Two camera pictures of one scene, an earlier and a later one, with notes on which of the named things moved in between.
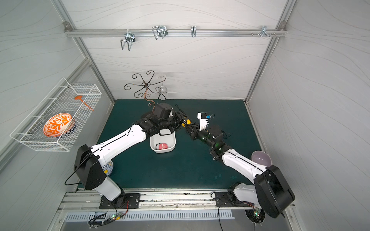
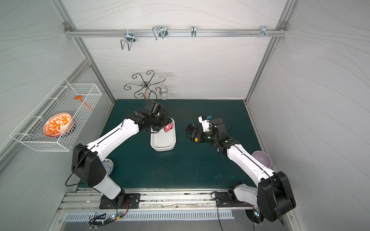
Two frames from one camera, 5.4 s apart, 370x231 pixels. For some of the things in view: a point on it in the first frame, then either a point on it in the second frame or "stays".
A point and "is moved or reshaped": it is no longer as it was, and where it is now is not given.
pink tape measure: (163, 146) is moved or reshaped
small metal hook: (193, 31) stays
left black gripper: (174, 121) -> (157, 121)
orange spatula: (79, 97) stays
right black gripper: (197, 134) stays
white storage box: (169, 139) stays
